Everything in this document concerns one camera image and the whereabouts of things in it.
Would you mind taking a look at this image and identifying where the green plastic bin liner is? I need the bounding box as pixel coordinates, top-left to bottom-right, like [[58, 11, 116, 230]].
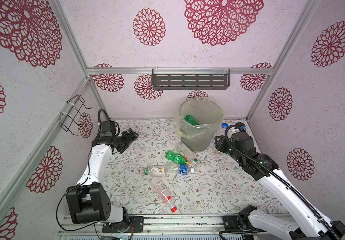
[[174, 98, 226, 139]]

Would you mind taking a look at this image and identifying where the black wire wall rack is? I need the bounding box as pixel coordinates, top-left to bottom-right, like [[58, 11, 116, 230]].
[[58, 95, 91, 136]]

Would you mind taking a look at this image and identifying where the clear bottle white yellow label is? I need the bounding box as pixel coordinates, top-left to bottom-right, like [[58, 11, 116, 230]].
[[139, 166, 167, 178]]

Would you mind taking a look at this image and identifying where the silver mesh waste bin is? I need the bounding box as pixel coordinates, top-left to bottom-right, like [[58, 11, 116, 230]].
[[178, 98, 225, 153]]

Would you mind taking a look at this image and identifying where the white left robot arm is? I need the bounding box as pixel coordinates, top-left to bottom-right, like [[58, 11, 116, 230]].
[[64, 121, 139, 232]]

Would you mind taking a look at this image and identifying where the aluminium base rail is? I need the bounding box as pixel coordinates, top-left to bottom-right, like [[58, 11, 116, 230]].
[[56, 212, 284, 238]]

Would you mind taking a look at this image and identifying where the green bottle yellow cap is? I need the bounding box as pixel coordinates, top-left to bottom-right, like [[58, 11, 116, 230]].
[[165, 150, 190, 165], [185, 115, 199, 126]]

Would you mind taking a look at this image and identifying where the clear bottle blue label blue cap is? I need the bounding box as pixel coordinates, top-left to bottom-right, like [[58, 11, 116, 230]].
[[215, 123, 229, 137]]

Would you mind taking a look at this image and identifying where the clear bottle red cap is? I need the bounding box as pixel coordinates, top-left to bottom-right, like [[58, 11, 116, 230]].
[[150, 177, 177, 213]]

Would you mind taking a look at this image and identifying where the crushed Pocari bottle blue label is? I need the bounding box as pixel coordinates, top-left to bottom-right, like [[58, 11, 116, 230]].
[[166, 163, 195, 176]]

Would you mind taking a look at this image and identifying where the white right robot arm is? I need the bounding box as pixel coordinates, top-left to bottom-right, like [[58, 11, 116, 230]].
[[215, 123, 345, 240]]

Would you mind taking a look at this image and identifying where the dark grey wall shelf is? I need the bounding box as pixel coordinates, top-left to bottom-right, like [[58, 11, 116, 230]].
[[151, 69, 230, 90]]

